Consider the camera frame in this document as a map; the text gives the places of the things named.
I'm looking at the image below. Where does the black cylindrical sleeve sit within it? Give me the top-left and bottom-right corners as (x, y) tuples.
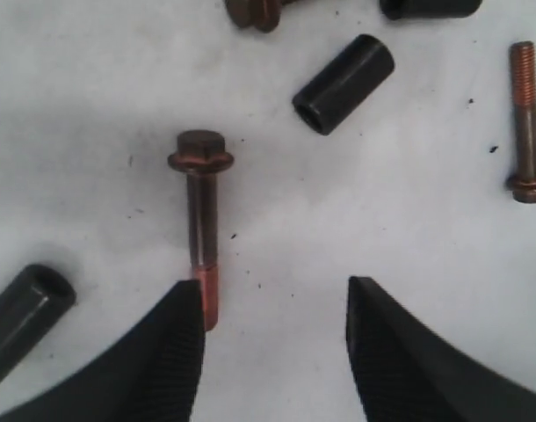
(0, 263), (78, 390)
(291, 33), (396, 137)
(379, 0), (483, 21)

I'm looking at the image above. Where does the copper flanged hex bolt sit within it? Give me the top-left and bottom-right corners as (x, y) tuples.
(166, 129), (236, 332)
(503, 40), (536, 204)
(225, 0), (299, 33)

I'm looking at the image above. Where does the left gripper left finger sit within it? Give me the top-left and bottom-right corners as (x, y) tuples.
(0, 279), (206, 422)

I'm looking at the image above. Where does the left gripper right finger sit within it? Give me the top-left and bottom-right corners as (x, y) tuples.
(346, 275), (536, 422)

